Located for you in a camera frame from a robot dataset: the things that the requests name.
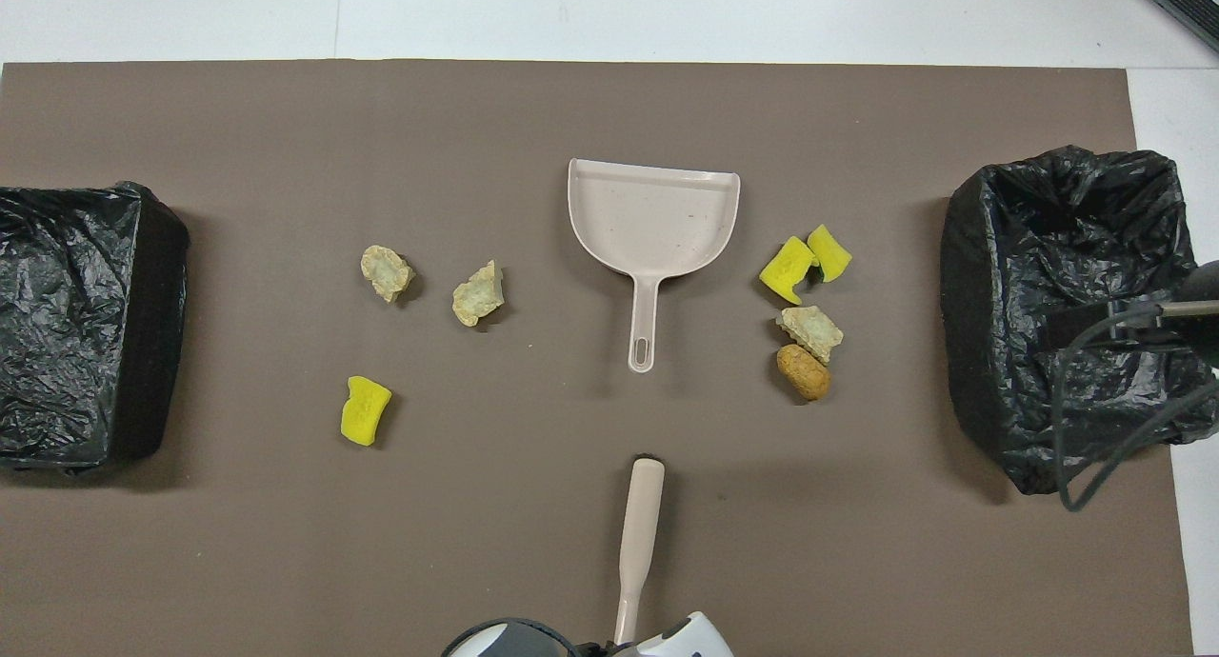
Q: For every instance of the brown bread roll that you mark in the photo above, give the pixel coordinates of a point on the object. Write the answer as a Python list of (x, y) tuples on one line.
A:
[(803, 373)]

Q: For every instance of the brown table mat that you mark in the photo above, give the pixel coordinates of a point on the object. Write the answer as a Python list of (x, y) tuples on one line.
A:
[(571, 114)]

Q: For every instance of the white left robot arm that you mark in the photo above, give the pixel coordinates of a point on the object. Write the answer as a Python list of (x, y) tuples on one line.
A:
[(686, 638)]

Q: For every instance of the black bag lined bin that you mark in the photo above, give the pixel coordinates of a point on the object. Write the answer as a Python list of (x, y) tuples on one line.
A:
[(86, 381), (1009, 352)]

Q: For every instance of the yellow green sponge piece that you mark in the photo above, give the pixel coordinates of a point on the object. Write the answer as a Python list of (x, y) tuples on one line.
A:
[(365, 411), (787, 268), (830, 254)]

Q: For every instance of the beige trash chunk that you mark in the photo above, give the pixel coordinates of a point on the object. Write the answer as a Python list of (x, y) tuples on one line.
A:
[(812, 330), (386, 271), (476, 297)]

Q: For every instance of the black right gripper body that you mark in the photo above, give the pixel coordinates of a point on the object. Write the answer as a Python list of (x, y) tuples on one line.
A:
[(1208, 281)]

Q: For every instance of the beige hand brush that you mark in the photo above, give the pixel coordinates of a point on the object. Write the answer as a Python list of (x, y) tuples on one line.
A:
[(640, 519)]

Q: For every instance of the beige plastic dustpan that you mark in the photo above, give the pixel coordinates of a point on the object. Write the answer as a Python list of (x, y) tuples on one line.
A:
[(652, 219)]

